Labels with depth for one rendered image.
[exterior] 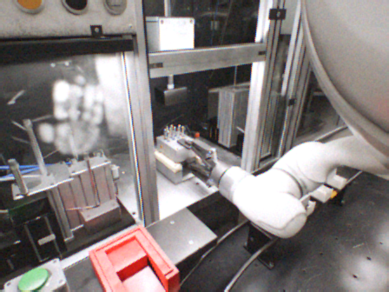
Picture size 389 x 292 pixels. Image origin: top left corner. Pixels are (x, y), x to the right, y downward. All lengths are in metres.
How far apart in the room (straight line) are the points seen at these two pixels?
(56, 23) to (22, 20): 0.04
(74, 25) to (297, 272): 0.88
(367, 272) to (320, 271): 0.15
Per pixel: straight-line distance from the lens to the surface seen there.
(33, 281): 0.49
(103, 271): 0.55
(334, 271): 0.99
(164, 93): 0.76
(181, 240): 0.65
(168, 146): 0.80
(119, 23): 0.48
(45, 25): 0.44
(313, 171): 0.63
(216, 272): 0.88
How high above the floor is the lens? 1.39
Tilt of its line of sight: 28 degrees down
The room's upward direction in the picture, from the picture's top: straight up
